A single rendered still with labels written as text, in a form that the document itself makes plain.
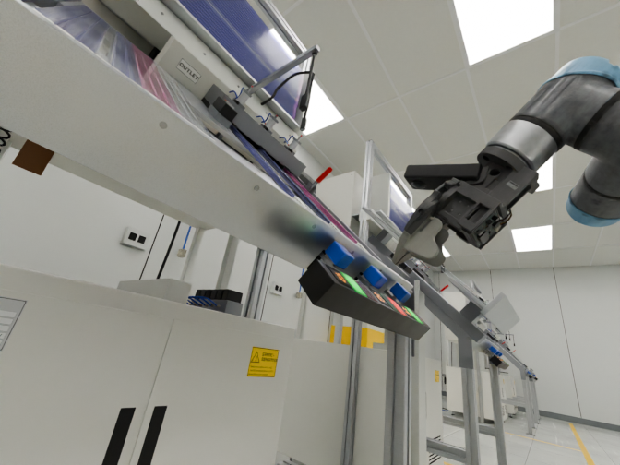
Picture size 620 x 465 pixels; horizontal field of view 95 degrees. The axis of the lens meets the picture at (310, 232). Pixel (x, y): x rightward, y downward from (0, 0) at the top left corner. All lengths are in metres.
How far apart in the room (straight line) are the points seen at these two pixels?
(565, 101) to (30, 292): 0.74
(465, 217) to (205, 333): 0.51
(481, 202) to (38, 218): 2.16
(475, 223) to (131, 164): 0.38
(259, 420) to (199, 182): 0.61
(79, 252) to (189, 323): 1.69
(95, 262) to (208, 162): 2.01
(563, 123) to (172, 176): 0.46
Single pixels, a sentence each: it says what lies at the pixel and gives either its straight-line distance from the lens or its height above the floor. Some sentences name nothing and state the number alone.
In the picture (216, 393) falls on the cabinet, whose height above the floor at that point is 0.47.
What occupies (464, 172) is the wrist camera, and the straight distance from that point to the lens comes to 0.48.
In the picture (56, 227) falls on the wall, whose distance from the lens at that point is 2.24.
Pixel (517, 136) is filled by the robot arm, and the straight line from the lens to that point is 0.48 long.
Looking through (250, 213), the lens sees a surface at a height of 0.70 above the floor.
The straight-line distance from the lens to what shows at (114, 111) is 0.26.
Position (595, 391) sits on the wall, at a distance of 8.04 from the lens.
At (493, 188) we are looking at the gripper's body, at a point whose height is 0.81.
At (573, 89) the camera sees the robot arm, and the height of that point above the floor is 0.92.
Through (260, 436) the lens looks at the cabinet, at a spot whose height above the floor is 0.38.
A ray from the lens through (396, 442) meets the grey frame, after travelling 0.69.
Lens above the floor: 0.57
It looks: 22 degrees up
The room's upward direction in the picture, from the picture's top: 9 degrees clockwise
